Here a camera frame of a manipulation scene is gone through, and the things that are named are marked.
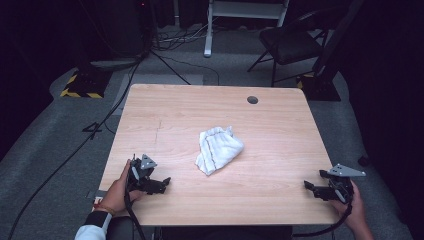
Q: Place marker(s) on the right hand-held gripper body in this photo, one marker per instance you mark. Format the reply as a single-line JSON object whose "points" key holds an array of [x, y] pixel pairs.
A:
{"points": [[340, 188]]}

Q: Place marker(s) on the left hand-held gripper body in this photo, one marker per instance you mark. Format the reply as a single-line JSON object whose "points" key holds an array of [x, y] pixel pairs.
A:
{"points": [[140, 180]]}

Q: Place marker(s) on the white towel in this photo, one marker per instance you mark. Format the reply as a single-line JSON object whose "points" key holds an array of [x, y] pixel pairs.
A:
{"points": [[220, 150]]}

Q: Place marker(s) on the person's left hand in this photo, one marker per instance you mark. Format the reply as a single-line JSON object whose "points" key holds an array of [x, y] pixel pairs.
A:
{"points": [[116, 196]]}

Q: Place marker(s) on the person's right hand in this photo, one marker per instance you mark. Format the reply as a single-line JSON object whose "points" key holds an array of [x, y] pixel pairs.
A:
{"points": [[356, 213]]}

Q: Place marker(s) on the small black floor object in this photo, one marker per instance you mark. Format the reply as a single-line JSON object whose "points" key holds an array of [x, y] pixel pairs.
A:
{"points": [[364, 161]]}

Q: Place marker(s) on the grey tape piece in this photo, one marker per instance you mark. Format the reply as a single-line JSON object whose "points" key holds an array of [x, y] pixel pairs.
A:
{"points": [[95, 195]]}

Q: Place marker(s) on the black stand base hazard tape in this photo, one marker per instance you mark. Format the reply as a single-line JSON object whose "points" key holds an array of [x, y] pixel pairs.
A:
{"points": [[85, 85], [321, 90]]}

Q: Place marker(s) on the round grey table grommet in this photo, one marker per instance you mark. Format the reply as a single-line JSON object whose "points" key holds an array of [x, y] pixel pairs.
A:
{"points": [[252, 99]]}

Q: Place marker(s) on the black folding chair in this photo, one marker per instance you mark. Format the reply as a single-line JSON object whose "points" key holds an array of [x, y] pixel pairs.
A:
{"points": [[290, 45]]}

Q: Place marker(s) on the black slanted stand pole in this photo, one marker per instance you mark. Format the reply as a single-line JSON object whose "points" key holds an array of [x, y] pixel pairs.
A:
{"points": [[336, 36]]}

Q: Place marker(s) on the white desk frame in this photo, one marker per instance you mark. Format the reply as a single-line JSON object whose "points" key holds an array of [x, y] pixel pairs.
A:
{"points": [[245, 9]]}

